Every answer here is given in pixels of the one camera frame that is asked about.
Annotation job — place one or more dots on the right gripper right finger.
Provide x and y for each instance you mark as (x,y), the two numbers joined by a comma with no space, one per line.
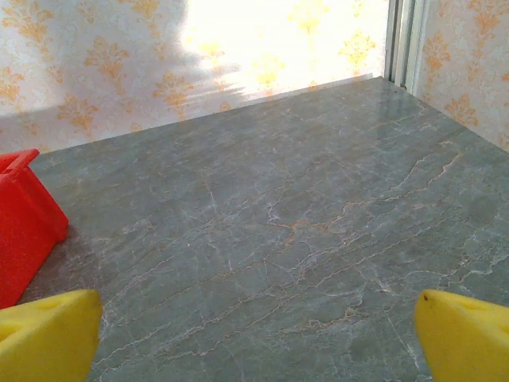
(465,342)

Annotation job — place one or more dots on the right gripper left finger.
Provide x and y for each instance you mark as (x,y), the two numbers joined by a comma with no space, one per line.
(43,342)

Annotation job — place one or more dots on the red plastic bin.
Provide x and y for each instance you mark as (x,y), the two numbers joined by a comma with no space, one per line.
(24,223)

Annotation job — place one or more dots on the aluminum frame post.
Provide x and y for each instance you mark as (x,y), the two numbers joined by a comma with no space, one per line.
(405,40)

